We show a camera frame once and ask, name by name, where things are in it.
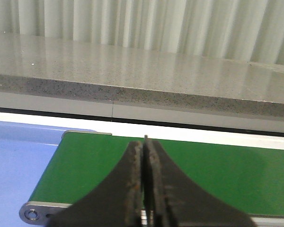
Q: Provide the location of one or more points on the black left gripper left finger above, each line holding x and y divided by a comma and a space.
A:
115, 202

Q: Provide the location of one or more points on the grey stone counter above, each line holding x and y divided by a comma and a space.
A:
78, 79

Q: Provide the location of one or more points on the white pleated curtain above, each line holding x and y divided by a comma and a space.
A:
247, 30

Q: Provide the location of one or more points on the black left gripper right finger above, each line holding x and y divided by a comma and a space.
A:
172, 199

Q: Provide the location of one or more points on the blue plastic tray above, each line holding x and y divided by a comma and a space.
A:
25, 150

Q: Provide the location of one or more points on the green conveyor belt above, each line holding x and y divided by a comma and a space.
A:
248, 178

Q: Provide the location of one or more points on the aluminium conveyor frame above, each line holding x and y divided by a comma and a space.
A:
39, 213

